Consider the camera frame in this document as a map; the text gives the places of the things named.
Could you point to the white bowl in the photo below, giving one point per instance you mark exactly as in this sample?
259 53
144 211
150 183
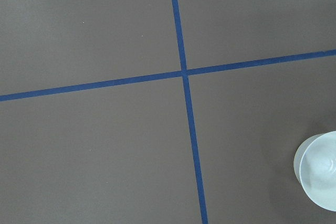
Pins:
314 167

